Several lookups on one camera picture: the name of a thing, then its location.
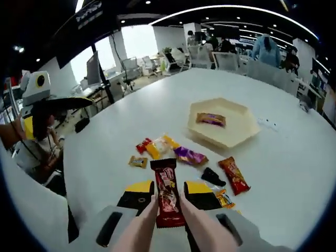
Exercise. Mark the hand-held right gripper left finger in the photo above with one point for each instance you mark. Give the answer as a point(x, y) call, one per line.
point(131, 199)

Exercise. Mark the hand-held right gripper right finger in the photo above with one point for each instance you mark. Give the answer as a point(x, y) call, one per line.
point(202, 200)

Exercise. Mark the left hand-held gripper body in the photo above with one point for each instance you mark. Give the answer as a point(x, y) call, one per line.
point(34, 90)

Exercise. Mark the small black food packet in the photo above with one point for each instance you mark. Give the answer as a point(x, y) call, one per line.
point(212, 177)

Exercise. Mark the pink food tongs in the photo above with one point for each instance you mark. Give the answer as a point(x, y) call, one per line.
point(136, 231)

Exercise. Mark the dark red food bar packet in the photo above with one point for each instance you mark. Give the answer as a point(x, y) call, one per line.
point(166, 189)

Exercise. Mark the red orange food bar packet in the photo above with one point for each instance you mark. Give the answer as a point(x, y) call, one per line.
point(233, 176)

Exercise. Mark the purple foil food packet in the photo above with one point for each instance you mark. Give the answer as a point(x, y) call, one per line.
point(190, 155)

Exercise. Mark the small red food packet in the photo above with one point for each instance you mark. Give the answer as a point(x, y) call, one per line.
point(143, 145)

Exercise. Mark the beige hexagonal container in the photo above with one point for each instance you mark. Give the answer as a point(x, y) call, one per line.
point(231, 131)

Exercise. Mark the brown purple food packet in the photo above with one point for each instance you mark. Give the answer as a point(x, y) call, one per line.
point(211, 119)

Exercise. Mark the black computer mouse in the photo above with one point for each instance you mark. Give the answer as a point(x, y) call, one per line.
point(82, 125)

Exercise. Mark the desktop monitor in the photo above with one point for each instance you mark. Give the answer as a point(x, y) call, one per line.
point(93, 68)

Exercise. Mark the black screen stand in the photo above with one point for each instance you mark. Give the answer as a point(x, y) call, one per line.
point(109, 92)

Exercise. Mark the large black display screen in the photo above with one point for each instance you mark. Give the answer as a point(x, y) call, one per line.
point(86, 26)

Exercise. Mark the person's white shirt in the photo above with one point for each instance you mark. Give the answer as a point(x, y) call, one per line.
point(31, 210)

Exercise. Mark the white table socket panel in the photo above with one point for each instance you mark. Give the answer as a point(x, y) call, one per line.
point(267, 124)

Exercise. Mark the white office chair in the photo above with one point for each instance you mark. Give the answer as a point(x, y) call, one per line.
point(225, 61)
point(176, 61)
point(200, 56)

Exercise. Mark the small grey object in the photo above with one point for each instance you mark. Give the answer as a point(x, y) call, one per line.
point(305, 103)

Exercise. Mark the grey office chair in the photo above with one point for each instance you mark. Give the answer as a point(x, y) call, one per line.
point(273, 76)

